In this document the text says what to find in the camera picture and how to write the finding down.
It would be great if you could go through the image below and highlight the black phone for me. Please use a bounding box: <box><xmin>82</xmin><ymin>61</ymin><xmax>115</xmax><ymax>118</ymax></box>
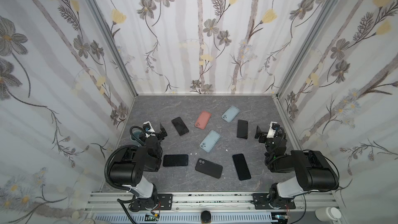
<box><xmin>172</xmin><ymin>117</ymin><xmax>189</xmax><ymax>136</ymax></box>
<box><xmin>236</xmin><ymin>120</ymin><xmax>248</xmax><ymax>139</ymax></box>
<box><xmin>232</xmin><ymin>153</ymin><xmax>251</xmax><ymax>181</ymax></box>

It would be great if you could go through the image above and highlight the black phone case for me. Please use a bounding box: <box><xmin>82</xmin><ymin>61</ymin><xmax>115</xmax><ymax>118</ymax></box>
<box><xmin>195</xmin><ymin>158</ymin><xmax>223</xmax><ymax>179</ymax></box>

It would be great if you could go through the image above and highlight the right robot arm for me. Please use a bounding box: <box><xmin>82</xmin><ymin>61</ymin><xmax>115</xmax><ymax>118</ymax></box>
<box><xmin>255</xmin><ymin>122</ymin><xmax>340</xmax><ymax>209</ymax></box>

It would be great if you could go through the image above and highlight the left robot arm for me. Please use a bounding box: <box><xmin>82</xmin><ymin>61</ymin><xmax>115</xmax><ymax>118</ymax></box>
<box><xmin>104</xmin><ymin>122</ymin><xmax>167</xmax><ymax>213</ymax></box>

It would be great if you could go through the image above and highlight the light blue case far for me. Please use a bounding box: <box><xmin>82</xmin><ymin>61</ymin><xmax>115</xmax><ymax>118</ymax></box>
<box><xmin>221</xmin><ymin>105</ymin><xmax>240</xmax><ymax>123</ymax></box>

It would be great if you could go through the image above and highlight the light blue case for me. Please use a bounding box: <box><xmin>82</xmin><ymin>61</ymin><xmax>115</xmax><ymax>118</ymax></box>
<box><xmin>200</xmin><ymin>130</ymin><xmax>221</xmax><ymax>152</ymax></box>
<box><xmin>221</xmin><ymin>105</ymin><xmax>240</xmax><ymax>123</ymax></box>

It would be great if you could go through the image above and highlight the pink phone case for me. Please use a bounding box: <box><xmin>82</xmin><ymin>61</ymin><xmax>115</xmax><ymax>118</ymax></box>
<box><xmin>194</xmin><ymin>111</ymin><xmax>211</xmax><ymax>130</ymax></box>

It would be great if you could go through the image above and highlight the light blue case centre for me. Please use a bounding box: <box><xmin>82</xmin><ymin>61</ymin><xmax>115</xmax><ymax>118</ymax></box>
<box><xmin>200</xmin><ymin>130</ymin><xmax>221</xmax><ymax>152</ymax></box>

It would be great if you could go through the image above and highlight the teal ceramic cup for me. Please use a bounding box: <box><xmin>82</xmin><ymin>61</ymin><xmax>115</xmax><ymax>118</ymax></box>
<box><xmin>130</xmin><ymin>130</ymin><xmax>144</xmax><ymax>146</ymax></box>

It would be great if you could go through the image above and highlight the black round knob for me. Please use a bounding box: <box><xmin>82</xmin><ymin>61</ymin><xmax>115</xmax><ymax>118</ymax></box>
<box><xmin>200</xmin><ymin>211</ymin><xmax>212</xmax><ymax>224</ymax></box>

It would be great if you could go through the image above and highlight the white cylinder object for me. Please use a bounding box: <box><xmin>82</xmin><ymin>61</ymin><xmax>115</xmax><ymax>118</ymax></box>
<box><xmin>315</xmin><ymin>207</ymin><xmax>342</xmax><ymax>222</ymax></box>

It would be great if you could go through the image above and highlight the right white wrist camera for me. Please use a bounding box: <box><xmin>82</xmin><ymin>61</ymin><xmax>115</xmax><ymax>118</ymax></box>
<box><xmin>267</xmin><ymin>121</ymin><xmax>280</xmax><ymax>139</ymax></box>

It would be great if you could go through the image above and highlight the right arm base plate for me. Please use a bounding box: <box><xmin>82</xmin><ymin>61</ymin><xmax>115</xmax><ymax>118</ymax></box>
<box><xmin>251</xmin><ymin>193</ymin><xmax>296</xmax><ymax>210</ymax></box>

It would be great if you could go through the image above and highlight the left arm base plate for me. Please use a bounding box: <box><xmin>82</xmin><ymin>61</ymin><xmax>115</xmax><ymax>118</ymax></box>
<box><xmin>128</xmin><ymin>194</ymin><xmax>173</xmax><ymax>212</ymax></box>

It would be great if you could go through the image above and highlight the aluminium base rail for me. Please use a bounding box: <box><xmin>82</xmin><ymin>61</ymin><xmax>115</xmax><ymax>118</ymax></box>
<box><xmin>84</xmin><ymin>192</ymin><xmax>338</xmax><ymax>224</ymax></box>

